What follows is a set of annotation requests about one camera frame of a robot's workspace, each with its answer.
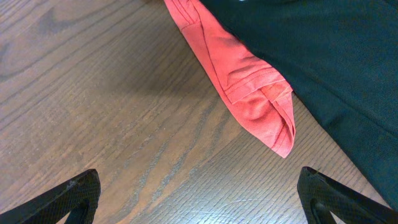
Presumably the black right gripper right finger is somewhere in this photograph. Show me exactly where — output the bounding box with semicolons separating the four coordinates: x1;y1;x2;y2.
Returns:
297;167;397;224

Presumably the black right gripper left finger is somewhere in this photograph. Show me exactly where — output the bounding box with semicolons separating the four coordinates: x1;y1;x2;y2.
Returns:
1;169;101;224

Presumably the red garment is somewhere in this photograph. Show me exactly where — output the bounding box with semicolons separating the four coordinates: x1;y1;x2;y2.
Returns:
164;0;295;158

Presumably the black garment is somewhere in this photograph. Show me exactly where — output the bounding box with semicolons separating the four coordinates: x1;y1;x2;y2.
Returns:
203;0;397;208

